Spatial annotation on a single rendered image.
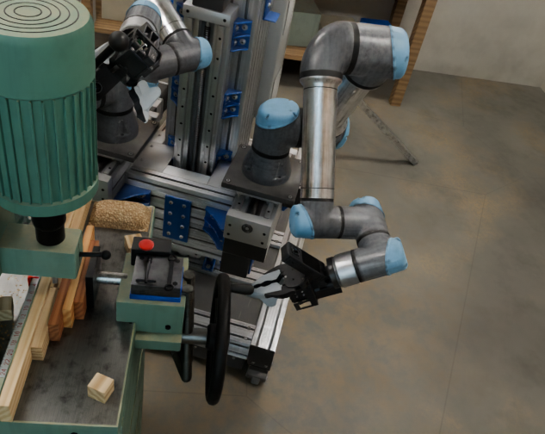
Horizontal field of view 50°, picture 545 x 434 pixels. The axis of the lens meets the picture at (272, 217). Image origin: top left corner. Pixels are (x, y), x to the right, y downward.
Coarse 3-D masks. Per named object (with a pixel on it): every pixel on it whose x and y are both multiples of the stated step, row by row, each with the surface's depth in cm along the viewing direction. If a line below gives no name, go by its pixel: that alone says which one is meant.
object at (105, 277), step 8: (96, 248) 119; (96, 264) 117; (88, 272) 114; (96, 272) 118; (104, 272) 119; (112, 272) 120; (88, 280) 114; (96, 280) 118; (104, 280) 119; (112, 280) 119; (120, 280) 119; (88, 288) 115; (96, 288) 120; (88, 296) 117; (88, 304) 118
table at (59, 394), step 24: (120, 240) 135; (120, 264) 130; (96, 312) 119; (72, 336) 114; (96, 336) 115; (120, 336) 116; (144, 336) 120; (168, 336) 121; (48, 360) 109; (72, 360) 110; (96, 360) 111; (120, 360) 111; (24, 384) 104; (48, 384) 105; (72, 384) 106; (120, 384) 108; (24, 408) 101; (48, 408) 102; (72, 408) 103; (96, 408) 103; (120, 408) 104; (0, 432) 101; (24, 432) 101; (48, 432) 101; (72, 432) 102; (96, 432) 102
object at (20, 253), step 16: (16, 224) 110; (0, 240) 107; (16, 240) 107; (32, 240) 108; (64, 240) 109; (80, 240) 112; (0, 256) 107; (16, 256) 107; (32, 256) 107; (48, 256) 107; (64, 256) 107; (16, 272) 110; (32, 272) 110; (48, 272) 110; (64, 272) 110
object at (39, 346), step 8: (80, 208) 135; (88, 208) 140; (80, 216) 134; (72, 224) 131; (80, 224) 132; (48, 296) 115; (48, 304) 114; (48, 312) 112; (40, 320) 110; (48, 320) 111; (40, 328) 109; (40, 336) 108; (48, 336) 111; (32, 344) 106; (40, 344) 106; (32, 352) 107; (40, 352) 107; (40, 360) 109
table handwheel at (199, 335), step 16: (224, 288) 122; (224, 304) 119; (224, 320) 118; (192, 336) 128; (208, 336) 128; (224, 336) 117; (208, 352) 141; (224, 352) 116; (208, 368) 138; (224, 368) 117; (208, 384) 132; (208, 400) 123
